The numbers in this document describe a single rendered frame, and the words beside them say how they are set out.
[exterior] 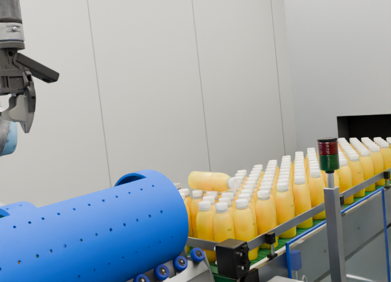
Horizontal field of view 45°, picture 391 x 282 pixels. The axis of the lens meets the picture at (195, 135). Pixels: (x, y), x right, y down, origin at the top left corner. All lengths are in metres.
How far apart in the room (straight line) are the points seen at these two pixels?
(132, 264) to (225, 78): 3.99
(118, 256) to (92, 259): 0.08
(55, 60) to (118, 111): 0.72
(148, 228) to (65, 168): 2.94
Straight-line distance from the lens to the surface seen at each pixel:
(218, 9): 5.15
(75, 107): 4.17
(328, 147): 1.52
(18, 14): 1.19
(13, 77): 1.16
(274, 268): 1.57
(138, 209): 1.24
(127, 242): 1.21
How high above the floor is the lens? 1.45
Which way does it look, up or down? 5 degrees down
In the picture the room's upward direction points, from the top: 6 degrees counter-clockwise
